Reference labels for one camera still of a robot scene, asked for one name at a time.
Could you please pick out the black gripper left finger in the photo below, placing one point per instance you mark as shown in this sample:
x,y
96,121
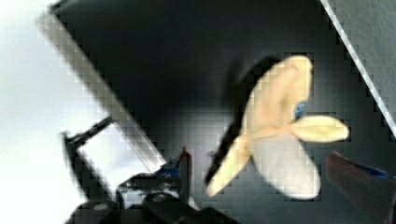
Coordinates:
x,y
147,198

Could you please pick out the yellow plush peeled banana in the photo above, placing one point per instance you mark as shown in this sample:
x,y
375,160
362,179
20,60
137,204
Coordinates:
x,y
271,133

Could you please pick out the black toaster oven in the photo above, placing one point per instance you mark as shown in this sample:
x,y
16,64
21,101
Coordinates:
x,y
176,74

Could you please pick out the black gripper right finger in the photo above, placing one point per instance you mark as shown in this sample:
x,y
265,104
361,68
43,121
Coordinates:
x,y
370,190

